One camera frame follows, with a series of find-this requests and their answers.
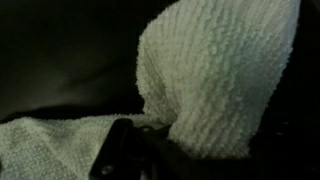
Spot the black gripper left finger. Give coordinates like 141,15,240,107
89,118,174,180

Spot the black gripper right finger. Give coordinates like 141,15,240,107
256,116,320,180

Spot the white terry cloth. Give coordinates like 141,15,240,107
0,0,303,180

